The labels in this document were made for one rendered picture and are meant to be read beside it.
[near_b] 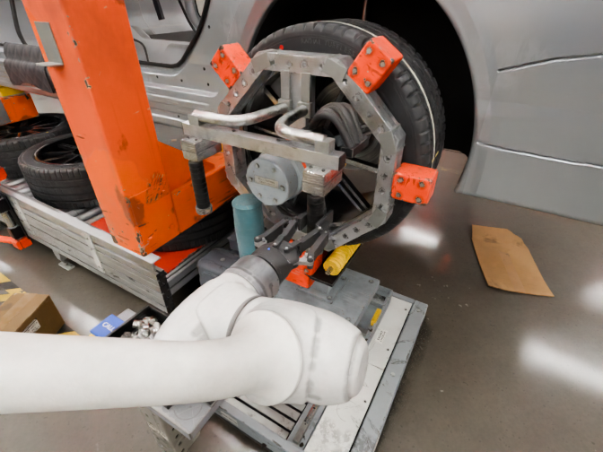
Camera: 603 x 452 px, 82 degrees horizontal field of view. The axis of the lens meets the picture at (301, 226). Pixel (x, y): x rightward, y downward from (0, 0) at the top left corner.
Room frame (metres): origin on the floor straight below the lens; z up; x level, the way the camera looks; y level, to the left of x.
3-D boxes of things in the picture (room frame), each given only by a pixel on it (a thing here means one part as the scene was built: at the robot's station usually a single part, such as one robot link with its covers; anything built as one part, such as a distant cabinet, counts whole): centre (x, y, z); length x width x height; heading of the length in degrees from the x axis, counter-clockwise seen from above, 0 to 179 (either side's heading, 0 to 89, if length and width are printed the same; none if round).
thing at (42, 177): (1.91, 1.25, 0.39); 0.66 x 0.66 x 0.24
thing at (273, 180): (0.86, 0.03, 0.85); 0.21 x 0.14 x 0.14; 150
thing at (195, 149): (0.83, 0.25, 0.93); 0.09 x 0.05 x 0.05; 150
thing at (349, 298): (1.06, -0.09, 0.32); 0.40 x 0.30 x 0.28; 60
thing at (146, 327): (0.53, 0.35, 0.51); 0.20 x 0.14 x 0.13; 58
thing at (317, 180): (0.65, -0.05, 0.93); 0.09 x 0.05 x 0.05; 150
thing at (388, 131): (0.92, 0.00, 0.85); 0.54 x 0.07 x 0.54; 60
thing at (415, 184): (0.76, -0.28, 0.85); 0.09 x 0.08 x 0.07; 60
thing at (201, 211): (0.80, 0.26, 0.83); 0.04 x 0.04 x 0.16
